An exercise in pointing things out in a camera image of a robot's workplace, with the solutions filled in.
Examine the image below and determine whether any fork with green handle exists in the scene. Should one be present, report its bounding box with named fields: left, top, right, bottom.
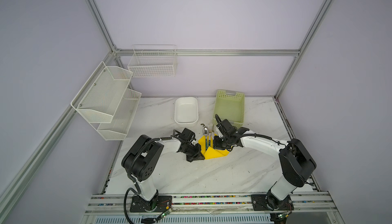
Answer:
left=207, top=133, right=213, bottom=149

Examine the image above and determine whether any spoon with green handle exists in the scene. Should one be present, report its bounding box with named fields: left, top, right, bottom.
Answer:
left=203, top=126, right=209, bottom=150

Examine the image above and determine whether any yellow paper napkin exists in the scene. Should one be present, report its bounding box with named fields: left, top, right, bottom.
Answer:
left=198, top=136, right=230, bottom=160

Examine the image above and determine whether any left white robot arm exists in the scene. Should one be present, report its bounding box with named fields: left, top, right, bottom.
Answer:
left=121, top=128, right=205, bottom=211

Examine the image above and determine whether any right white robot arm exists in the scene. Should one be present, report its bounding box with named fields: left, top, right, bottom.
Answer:
left=213, top=115, right=316, bottom=210

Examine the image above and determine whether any light green perforated basket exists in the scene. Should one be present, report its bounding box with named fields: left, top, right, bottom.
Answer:
left=213, top=90, right=245, bottom=128

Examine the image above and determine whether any white plastic cutlery tub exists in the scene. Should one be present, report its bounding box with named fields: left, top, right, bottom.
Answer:
left=174, top=97, right=199, bottom=125

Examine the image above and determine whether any lower white mesh shelf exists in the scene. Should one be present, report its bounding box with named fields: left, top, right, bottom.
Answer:
left=98, top=89, right=141, bottom=141

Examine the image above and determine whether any white mesh shelf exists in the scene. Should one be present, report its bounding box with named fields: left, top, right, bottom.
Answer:
left=70, top=63, right=133, bottom=123
left=98, top=89, right=141, bottom=141

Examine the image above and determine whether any upper white mesh shelf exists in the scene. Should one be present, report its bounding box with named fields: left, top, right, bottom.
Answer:
left=70, top=63, right=133, bottom=123

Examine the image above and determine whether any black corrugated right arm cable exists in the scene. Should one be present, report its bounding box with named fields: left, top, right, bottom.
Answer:
left=215, top=114, right=290, bottom=146

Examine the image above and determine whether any white wire wall basket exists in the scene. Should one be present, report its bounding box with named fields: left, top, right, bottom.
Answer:
left=128, top=45, right=178, bottom=78

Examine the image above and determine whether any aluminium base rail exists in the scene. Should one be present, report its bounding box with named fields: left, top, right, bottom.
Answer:
left=81, top=191, right=344, bottom=224

